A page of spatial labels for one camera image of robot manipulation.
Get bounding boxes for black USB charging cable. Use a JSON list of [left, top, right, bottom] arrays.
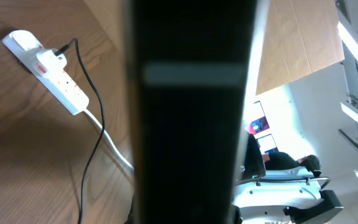
[[53, 38, 106, 224]]

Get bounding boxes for person in black shirt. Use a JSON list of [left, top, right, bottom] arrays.
[[262, 152, 321, 171]]

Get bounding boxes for brown cardboard sheet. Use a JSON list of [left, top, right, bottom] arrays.
[[256, 0, 344, 95]]

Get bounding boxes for white USB charger plug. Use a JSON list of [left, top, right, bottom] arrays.
[[35, 49, 67, 72]]

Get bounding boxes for computer monitor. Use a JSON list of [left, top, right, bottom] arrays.
[[248, 101, 278, 154]]

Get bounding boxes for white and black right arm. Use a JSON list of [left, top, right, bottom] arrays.
[[230, 134, 344, 224]]

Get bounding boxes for white power strip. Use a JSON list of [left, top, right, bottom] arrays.
[[2, 30, 89, 115]]

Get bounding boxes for white power strip cord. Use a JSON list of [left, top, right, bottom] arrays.
[[84, 108, 135, 171]]

